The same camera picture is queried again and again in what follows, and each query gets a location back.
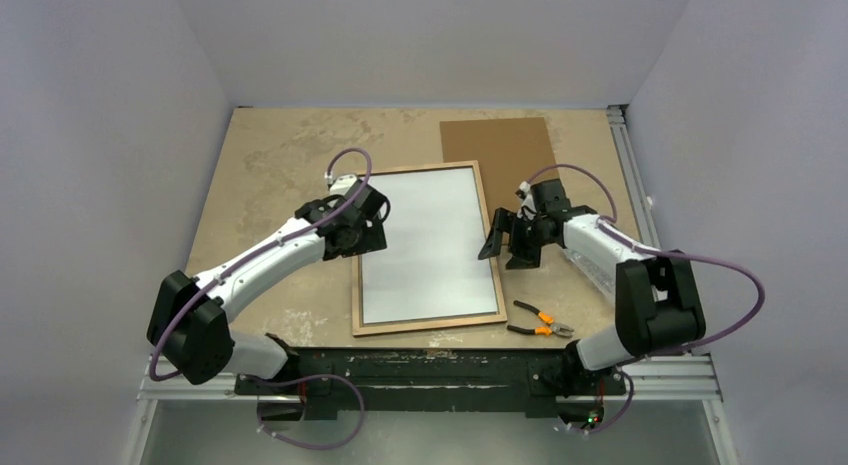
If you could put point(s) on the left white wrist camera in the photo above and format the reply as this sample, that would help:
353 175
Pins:
340 184

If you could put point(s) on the aluminium rail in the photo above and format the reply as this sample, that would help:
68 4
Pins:
685 378
636 154

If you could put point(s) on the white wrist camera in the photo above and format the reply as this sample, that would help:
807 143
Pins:
340 184
523 192

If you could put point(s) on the printed photo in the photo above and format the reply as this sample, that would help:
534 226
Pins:
430 243

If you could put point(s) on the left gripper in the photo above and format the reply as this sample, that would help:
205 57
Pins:
371 241

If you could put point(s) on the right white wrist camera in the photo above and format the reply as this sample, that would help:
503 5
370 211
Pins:
523 192

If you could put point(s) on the aluminium rail front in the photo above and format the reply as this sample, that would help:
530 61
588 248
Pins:
685 378

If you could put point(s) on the black wooden picture frame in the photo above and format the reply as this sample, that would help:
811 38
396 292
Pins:
424 328

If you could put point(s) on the aluminium rail right side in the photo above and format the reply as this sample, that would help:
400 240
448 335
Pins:
636 154

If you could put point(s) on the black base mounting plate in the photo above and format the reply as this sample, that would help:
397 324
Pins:
538 383

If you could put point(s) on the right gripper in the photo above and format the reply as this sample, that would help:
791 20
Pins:
519 231

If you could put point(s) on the orange handled pliers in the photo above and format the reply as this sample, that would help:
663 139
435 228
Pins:
549 326

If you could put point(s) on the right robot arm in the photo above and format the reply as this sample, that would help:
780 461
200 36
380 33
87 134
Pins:
656 302

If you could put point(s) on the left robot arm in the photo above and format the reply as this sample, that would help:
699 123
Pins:
190 323

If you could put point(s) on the brown cardboard backing board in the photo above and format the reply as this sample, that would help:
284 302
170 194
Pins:
508 151

